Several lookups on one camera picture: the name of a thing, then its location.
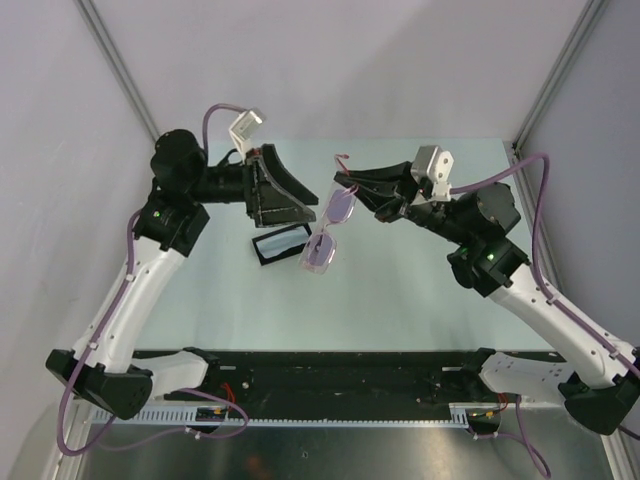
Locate right aluminium corner post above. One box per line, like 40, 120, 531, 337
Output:
511, 0, 610, 152

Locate light blue cleaning cloth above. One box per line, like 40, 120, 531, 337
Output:
257, 230, 308, 260

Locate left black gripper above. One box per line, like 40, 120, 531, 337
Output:
188, 144, 318, 228

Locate black glasses case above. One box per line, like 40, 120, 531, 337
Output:
251, 223, 311, 266

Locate white slotted cable duct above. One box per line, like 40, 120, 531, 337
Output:
90, 402, 472, 429

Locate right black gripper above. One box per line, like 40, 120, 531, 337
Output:
335, 160, 475, 246

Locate left aluminium corner post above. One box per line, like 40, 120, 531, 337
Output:
72, 0, 161, 146

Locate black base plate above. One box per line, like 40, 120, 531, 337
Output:
102, 349, 586, 435

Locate aluminium corner post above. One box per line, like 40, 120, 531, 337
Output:
72, 0, 161, 146
511, 0, 610, 152

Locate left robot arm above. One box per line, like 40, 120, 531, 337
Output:
46, 129, 319, 420

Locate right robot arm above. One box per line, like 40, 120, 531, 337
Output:
333, 160, 639, 436

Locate pink purple sunglasses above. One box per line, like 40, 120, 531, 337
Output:
299, 183, 358, 274

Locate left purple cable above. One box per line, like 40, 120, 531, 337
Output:
57, 102, 250, 457

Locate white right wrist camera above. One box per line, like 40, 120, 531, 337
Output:
410, 145, 454, 204

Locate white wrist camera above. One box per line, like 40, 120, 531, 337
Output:
228, 108, 266, 160
410, 145, 454, 204

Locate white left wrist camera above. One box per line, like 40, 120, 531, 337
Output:
228, 108, 266, 160

